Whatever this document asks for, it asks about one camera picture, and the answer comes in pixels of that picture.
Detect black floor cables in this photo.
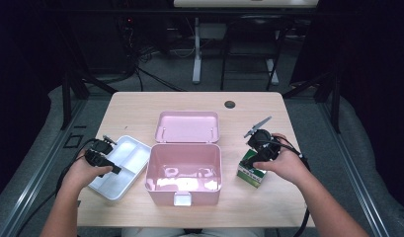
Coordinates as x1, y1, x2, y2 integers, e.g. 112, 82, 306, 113
131, 42, 188, 93

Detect green and white carton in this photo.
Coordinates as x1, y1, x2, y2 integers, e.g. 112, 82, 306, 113
236, 148, 268, 190

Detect white divided tray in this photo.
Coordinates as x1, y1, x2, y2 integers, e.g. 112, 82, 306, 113
88, 134, 153, 201

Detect white desk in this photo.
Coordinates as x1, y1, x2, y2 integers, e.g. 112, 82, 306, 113
173, 0, 320, 85

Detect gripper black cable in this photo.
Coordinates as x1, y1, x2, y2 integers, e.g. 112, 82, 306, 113
262, 136, 312, 237
16, 137, 99, 237

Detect black chair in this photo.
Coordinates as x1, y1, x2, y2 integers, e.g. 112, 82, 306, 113
219, 14, 291, 92

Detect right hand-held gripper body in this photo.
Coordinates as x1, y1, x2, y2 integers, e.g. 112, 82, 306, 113
243, 116, 282, 162

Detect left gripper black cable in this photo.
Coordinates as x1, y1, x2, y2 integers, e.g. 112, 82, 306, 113
16, 137, 99, 237

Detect person's left hand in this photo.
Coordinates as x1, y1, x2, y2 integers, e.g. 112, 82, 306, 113
62, 148, 114, 194

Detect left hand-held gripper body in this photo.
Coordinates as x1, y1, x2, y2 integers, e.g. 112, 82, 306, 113
85, 134, 118, 167

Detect person's right hand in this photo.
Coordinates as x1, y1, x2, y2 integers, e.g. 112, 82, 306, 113
262, 132, 311, 186

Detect aluminium floor rail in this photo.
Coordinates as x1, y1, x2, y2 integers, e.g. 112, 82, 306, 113
317, 98, 392, 237
0, 98, 89, 237

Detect black metal stand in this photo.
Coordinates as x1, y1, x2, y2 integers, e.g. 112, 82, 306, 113
59, 63, 119, 130
283, 70, 343, 134

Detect dark computer tower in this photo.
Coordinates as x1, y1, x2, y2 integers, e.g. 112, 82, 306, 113
115, 14, 139, 75

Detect pink storage box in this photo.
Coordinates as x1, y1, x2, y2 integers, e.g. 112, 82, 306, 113
144, 111, 223, 207

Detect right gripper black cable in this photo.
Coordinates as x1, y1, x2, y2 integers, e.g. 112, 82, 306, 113
262, 136, 312, 237

